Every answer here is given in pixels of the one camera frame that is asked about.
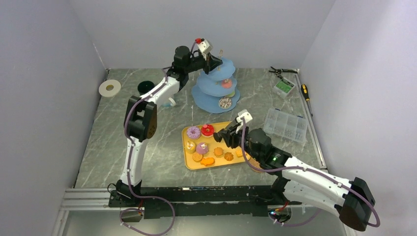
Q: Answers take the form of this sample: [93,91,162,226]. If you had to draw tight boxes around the yellow cupcake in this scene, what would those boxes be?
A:
[184,141,196,154]

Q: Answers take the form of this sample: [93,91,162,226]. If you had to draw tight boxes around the orange fish cookie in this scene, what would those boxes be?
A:
[200,157,215,166]

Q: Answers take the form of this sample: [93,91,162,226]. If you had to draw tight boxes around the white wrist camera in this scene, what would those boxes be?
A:
[195,38,213,60]
[235,109,253,130]

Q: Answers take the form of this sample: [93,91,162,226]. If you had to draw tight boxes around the square cracker biscuit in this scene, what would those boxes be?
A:
[235,149,243,157]

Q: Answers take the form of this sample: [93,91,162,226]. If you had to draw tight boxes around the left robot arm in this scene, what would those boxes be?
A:
[116,42,223,207]

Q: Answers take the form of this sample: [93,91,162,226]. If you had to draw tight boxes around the left woven rattan coaster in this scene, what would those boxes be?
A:
[248,158,263,173]

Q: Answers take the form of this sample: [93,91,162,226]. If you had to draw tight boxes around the orange striped round cookie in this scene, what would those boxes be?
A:
[224,152,234,161]

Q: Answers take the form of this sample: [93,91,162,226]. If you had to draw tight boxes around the yellow serving tray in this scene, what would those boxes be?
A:
[181,121,244,170]

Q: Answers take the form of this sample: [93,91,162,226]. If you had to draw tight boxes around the yellow black screwdriver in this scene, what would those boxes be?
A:
[301,84,313,116]

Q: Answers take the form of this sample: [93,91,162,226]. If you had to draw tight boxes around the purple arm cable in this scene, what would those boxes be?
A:
[239,118,381,228]
[119,38,177,236]

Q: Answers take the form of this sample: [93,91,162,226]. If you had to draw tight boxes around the red frosted donut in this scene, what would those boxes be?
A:
[201,124,215,138]

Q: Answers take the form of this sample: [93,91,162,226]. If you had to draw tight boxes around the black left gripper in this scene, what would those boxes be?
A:
[185,53,223,76]

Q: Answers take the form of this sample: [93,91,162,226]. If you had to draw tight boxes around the white tape roll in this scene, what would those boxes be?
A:
[98,80,121,98]

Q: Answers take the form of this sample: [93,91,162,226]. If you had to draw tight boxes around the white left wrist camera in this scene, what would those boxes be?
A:
[195,38,213,60]

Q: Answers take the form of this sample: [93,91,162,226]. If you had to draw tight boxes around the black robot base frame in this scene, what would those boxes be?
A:
[108,181,290,219]

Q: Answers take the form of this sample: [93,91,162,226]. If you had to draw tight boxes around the clear plastic compartment box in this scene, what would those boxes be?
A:
[263,108,308,143]

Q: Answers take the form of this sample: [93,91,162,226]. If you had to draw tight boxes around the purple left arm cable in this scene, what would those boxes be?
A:
[119,38,177,236]

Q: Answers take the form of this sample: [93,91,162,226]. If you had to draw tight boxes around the purple sprinkled donut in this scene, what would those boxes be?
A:
[186,126,201,140]

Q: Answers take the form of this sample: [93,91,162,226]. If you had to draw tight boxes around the green frosted donut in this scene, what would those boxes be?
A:
[226,91,236,98]

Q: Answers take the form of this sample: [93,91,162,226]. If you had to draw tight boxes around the blue three-tier cake stand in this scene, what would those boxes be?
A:
[191,57,240,114]

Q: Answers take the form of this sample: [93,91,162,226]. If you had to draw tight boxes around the black pliers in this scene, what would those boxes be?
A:
[268,66,298,77]

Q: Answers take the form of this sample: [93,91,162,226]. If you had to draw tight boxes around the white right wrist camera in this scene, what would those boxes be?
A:
[235,109,253,130]

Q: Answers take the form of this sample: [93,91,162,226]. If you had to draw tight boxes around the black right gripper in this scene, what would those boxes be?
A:
[220,123,262,162]

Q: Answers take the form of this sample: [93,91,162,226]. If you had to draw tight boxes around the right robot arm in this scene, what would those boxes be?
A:
[213,120,381,232]

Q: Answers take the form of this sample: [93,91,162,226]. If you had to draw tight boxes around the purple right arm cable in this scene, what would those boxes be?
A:
[239,118,381,228]

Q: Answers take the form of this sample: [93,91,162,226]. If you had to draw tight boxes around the green and white box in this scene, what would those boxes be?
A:
[272,76,296,98]

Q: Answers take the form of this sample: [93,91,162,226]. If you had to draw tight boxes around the white and blue mug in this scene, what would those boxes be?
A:
[161,97,177,107]

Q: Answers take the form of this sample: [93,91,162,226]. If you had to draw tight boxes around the dark green mug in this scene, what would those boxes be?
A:
[137,81,155,95]

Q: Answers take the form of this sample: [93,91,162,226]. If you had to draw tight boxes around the round brown cookie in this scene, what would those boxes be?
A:
[192,152,203,162]

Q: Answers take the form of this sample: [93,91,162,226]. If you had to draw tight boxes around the orange flower cookie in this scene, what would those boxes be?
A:
[213,147,224,157]

